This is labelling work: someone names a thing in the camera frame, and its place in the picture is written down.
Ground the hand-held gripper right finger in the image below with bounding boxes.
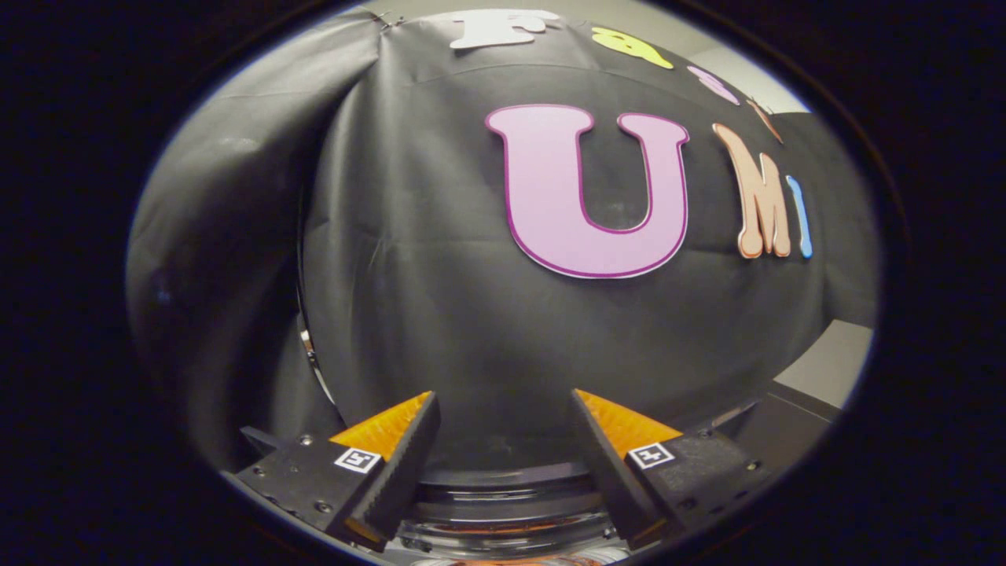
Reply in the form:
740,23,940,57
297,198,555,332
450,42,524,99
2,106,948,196
571,388,775,549

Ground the white cabinet with grey top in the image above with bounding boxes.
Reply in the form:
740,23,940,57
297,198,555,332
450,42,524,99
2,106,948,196
735,318,875,465

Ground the black backdrop cloth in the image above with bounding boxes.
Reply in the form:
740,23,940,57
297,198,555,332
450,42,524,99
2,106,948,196
126,6,879,472

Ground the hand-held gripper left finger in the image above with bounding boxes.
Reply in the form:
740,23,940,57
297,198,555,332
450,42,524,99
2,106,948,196
234,391,441,551

